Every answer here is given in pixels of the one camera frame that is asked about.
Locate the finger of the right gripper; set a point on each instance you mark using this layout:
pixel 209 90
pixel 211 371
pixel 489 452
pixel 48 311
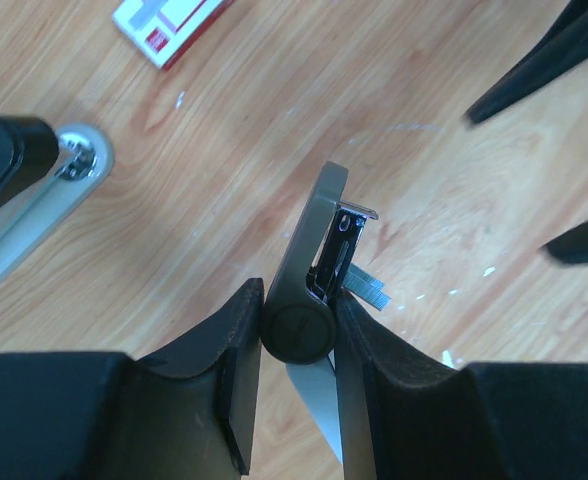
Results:
pixel 571 247
pixel 563 47

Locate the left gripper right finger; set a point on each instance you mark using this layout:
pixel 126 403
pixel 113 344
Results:
pixel 402 414

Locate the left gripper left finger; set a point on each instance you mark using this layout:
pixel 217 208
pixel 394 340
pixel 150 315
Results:
pixel 188 409

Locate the silver staple strip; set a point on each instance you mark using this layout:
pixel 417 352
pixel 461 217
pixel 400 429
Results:
pixel 366 287

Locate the grey stapler black hinge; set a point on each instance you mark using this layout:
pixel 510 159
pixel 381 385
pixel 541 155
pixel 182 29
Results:
pixel 299 327

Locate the black silver stapler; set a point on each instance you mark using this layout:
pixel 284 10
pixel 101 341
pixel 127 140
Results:
pixel 45 173

